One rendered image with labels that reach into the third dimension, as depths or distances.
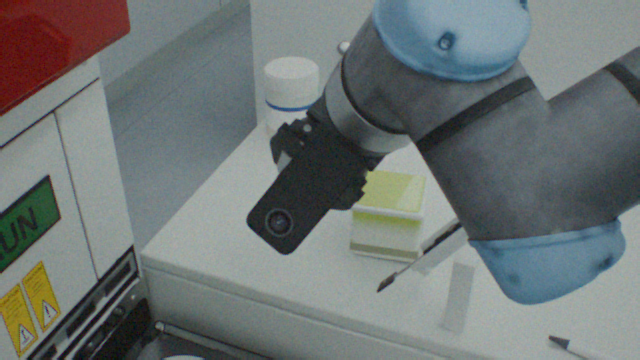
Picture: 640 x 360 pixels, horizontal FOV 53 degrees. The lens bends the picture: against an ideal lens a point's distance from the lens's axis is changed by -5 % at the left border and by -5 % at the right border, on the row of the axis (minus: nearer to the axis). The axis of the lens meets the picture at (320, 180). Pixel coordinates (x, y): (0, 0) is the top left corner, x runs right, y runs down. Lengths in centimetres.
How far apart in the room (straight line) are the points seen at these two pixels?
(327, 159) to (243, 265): 24
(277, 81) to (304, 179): 37
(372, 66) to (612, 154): 14
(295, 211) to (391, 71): 17
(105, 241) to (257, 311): 17
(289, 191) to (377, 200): 19
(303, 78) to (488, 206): 53
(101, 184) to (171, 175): 192
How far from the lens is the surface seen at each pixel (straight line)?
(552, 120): 36
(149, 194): 250
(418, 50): 34
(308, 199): 50
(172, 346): 72
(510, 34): 34
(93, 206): 66
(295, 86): 85
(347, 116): 43
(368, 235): 69
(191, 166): 261
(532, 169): 35
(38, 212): 60
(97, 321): 71
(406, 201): 68
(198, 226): 76
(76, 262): 66
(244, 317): 72
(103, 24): 54
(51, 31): 50
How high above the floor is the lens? 144
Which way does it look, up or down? 35 degrees down
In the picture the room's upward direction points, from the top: straight up
